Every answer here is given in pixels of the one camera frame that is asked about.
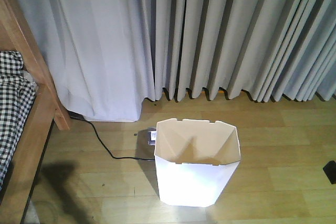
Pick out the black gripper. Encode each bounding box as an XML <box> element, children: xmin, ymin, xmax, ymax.
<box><xmin>323</xmin><ymin>161</ymin><xmax>336</xmax><ymax>184</ymax></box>

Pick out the white plastic trash bin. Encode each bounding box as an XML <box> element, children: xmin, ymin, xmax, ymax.
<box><xmin>154</xmin><ymin>118</ymin><xmax>241</xmax><ymax>207</ymax></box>

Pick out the silver floor power socket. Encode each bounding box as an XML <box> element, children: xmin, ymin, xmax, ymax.
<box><xmin>147</xmin><ymin>127</ymin><xmax>157</xmax><ymax>146</ymax></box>

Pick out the grey pleated curtain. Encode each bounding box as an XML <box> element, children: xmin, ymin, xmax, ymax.
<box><xmin>18</xmin><ymin>0</ymin><xmax>335</xmax><ymax>122</ymax></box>

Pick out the grey round rug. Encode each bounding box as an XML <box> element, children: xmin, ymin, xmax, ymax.
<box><xmin>23</xmin><ymin>200</ymin><xmax>40</xmax><ymax>224</ymax></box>

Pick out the black white checkered bedding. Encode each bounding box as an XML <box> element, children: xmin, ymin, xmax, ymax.
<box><xmin>1</xmin><ymin>51</ymin><xmax>37</xmax><ymax>186</ymax></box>

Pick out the black power cable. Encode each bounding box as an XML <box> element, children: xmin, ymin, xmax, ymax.
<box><xmin>68</xmin><ymin>112</ymin><xmax>155</xmax><ymax>161</ymax></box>

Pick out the wooden bed frame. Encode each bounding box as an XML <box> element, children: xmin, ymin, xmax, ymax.
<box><xmin>1</xmin><ymin>0</ymin><xmax>71</xmax><ymax>223</ymax></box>

